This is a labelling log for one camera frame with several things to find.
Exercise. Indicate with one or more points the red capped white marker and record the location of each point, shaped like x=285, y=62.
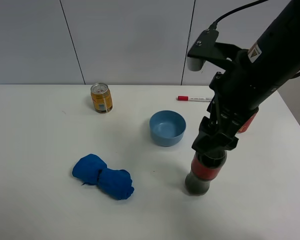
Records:
x=193, y=99

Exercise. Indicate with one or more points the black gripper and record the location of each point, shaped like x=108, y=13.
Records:
x=236, y=92

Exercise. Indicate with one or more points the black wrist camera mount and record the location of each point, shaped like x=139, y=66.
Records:
x=207, y=49

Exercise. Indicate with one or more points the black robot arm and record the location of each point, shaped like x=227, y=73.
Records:
x=282, y=34

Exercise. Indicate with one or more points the red drink can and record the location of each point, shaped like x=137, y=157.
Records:
x=247, y=122

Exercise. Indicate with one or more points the blue bowl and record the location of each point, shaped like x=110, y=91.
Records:
x=167, y=128

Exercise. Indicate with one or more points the blue rolled cloth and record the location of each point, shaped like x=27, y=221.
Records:
x=92, y=170

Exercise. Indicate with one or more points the cola bottle red label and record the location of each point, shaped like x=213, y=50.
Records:
x=204, y=168

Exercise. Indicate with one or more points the gold drink can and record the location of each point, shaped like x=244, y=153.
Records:
x=101, y=97

